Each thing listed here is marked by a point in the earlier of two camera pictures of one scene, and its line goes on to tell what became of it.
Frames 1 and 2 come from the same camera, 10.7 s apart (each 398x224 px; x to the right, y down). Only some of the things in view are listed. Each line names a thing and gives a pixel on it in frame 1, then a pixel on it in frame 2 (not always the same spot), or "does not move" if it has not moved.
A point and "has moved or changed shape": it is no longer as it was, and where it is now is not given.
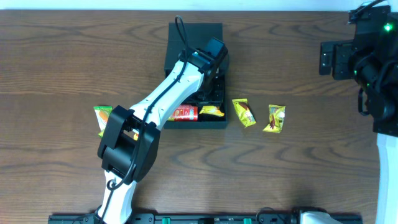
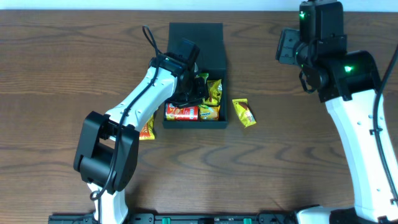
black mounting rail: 259,218 does not move
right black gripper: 343,51 → 284,54
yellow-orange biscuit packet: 212,110 has moved or changed shape
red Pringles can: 184,112 does not move
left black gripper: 220,97 → 203,91
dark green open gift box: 197,35 does not move
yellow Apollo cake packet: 244,111 does not move
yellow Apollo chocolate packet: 277,115 has moved or changed shape
